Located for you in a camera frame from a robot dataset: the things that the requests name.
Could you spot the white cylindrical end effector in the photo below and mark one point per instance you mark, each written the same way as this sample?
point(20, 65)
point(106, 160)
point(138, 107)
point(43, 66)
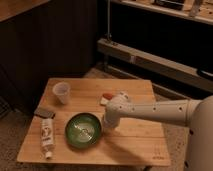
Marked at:
point(110, 122)

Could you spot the green ceramic bowl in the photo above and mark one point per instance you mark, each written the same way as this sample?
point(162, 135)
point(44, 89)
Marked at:
point(83, 130)

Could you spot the white squeeze tube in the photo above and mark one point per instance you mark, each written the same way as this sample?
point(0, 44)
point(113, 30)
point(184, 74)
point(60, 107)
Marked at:
point(47, 137)

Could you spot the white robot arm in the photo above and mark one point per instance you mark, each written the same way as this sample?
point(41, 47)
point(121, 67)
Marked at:
point(197, 115)

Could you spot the red and white small object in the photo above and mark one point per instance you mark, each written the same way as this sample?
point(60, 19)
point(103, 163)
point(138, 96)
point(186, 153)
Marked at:
point(106, 97)

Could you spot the clear plastic cup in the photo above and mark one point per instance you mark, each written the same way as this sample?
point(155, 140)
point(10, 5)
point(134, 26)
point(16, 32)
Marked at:
point(62, 91)

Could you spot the dark flat rectangular object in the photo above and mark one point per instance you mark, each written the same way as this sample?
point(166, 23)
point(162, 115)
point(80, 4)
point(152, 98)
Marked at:
point(44, 113)

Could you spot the metal vertical pole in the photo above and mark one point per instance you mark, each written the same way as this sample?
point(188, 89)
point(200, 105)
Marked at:
point(108, 21)

